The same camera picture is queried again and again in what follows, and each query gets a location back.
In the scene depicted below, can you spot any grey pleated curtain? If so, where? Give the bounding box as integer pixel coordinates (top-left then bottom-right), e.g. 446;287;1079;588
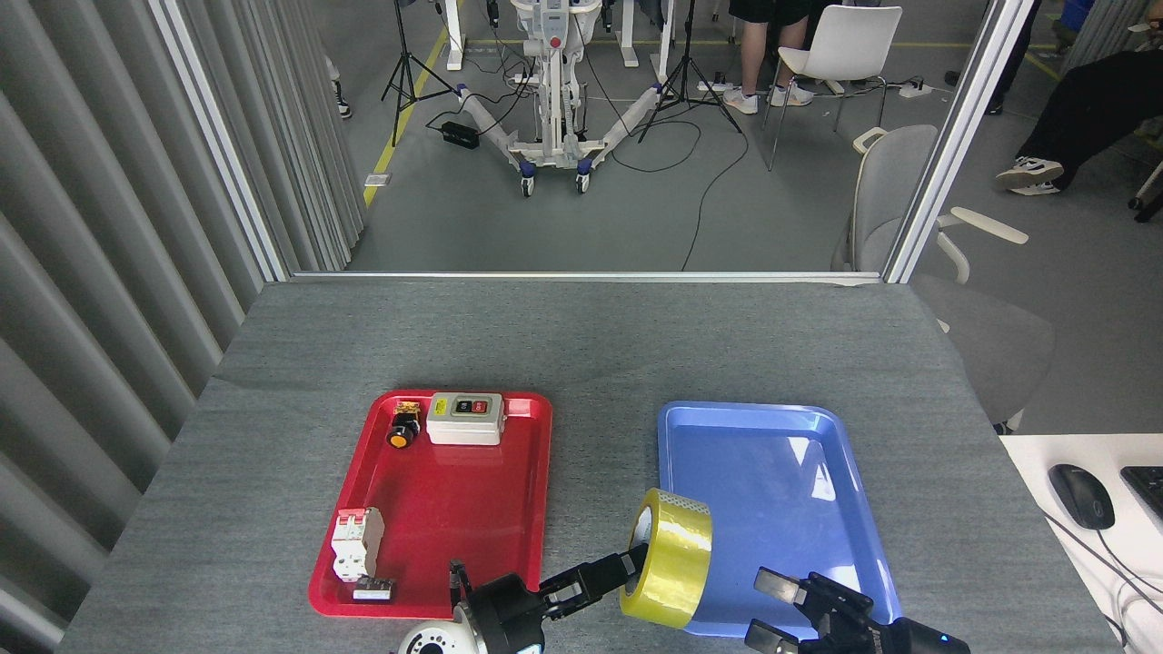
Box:
0;0;367;654

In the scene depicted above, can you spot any black tripod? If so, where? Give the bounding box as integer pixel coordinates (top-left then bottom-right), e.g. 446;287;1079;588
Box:
636;0;744;144
380;0;460;148

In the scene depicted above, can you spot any black floor cable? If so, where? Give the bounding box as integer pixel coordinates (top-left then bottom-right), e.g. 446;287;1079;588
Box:
611;86;750;272

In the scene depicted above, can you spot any person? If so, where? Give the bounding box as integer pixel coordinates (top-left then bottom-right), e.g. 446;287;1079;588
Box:
722;0;850;115
945;0;1039;116
995;47;1163;196
325;54;353;119

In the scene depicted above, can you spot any white circuit breaker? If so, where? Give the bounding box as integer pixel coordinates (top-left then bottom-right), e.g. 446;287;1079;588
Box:
331;507;385;583

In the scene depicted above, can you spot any black computer mouse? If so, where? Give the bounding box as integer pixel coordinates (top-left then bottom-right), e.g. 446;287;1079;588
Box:
1048;463;1117;531

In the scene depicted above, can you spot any silver frame rail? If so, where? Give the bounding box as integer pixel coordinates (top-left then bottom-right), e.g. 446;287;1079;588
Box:
291;270;882;283

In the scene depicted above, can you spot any silver frame post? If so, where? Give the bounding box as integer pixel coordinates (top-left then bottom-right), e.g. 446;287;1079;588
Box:
150;0;293;282
881;0;1037;284

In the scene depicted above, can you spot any grey office chair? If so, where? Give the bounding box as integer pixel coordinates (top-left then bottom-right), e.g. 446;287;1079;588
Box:
831;124;1057;435

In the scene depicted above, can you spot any blue bin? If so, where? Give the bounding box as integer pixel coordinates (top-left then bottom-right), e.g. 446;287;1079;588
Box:
1054;0;1098;48

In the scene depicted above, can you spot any black orange push button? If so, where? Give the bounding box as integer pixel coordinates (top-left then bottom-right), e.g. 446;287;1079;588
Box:
386;401;423;450

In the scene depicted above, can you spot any white desk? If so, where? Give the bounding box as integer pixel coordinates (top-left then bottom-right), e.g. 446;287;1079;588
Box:
998;432;1163;654

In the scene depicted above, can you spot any white plastic chair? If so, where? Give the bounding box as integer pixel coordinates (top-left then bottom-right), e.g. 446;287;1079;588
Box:
761;5;905;172

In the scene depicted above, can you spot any blue plastic tray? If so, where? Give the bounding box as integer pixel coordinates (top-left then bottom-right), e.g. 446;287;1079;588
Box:
657;401;903;644

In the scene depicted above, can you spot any red plastic tray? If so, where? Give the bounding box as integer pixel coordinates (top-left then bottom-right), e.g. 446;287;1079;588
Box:
309;390;553;622

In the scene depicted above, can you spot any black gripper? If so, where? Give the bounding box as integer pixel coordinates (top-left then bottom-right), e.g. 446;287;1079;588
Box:
450;545;649;654
747;568;970;654

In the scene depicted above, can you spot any yellow tape roll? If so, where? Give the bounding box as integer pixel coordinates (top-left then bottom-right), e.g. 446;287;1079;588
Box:
620;488;713;629

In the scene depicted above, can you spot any grey switch box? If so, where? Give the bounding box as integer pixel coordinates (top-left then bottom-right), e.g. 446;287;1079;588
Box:
426;391;506;446

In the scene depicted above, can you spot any black keyboard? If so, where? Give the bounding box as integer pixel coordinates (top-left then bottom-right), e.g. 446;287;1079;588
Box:
1119;465;1163;535

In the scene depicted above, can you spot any grey chair on castors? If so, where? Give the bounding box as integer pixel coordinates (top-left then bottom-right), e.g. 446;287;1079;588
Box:
1127;18;1163;223

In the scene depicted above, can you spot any white stand on wheels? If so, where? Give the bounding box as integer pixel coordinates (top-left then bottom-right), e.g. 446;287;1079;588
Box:
454;0;664;196

